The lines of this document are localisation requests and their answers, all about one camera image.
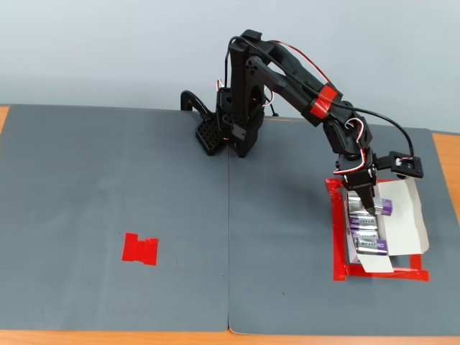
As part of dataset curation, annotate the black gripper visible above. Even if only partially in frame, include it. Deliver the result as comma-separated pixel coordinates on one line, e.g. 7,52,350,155
336,152,379,216

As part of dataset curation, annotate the white cardboard box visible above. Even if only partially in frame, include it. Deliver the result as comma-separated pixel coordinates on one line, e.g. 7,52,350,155
341,178,431,275

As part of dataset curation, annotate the grey table mat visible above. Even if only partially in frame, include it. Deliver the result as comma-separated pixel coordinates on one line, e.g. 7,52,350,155
0,103,231,334
227,115,456,338

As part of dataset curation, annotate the red tape band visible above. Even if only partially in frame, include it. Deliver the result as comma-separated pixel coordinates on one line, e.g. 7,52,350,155
309,83,343,120

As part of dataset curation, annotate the black table clamp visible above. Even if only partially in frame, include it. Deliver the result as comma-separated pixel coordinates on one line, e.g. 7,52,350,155
179,90,217,119

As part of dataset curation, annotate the red tape marker patch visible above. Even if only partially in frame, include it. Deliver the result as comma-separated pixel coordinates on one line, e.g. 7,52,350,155
121,232,160,267

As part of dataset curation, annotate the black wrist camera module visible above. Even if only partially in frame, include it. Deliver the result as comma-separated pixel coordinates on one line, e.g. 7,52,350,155
377,151,426,180

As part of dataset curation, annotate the red tape rectangle frame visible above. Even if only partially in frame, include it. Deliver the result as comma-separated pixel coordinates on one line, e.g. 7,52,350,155
325,178,431,283

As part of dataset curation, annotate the black camera cable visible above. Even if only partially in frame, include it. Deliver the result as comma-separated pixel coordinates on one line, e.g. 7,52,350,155
223,34,415,160

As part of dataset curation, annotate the red white servo wire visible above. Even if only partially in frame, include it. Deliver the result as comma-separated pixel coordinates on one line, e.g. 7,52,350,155
272,40,337,89

